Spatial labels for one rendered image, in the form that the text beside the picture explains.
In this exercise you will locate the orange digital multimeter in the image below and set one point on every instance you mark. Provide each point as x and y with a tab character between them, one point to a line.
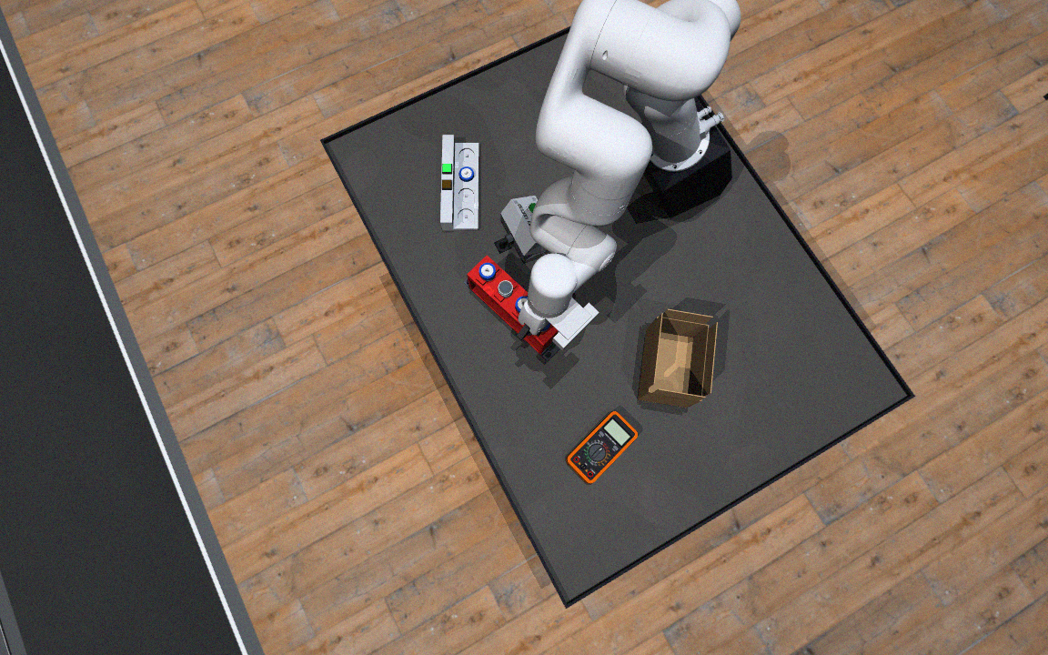
604	444

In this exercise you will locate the brown cardboard box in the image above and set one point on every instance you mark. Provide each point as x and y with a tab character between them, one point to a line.
673	365

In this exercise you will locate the red tube rack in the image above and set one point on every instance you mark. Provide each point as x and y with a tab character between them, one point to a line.
488	291

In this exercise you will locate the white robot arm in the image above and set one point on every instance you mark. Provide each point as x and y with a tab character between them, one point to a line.
671	53

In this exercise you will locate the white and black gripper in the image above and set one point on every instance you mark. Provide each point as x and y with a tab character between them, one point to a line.
534	323

